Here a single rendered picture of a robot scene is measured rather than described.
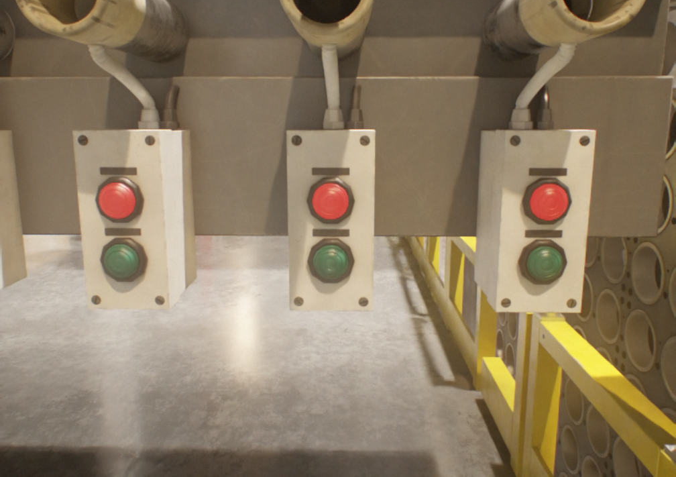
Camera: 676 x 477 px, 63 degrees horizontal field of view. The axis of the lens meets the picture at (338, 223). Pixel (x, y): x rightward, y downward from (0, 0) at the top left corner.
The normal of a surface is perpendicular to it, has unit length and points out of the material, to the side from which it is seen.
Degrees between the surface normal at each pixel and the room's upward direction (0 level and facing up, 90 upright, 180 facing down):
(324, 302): 90
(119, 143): 90
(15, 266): 90
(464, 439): 0
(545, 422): 90
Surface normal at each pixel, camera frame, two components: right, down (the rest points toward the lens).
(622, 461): -0.02, -0.21
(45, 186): -0.02, 0.18
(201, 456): 0.00, -0.98
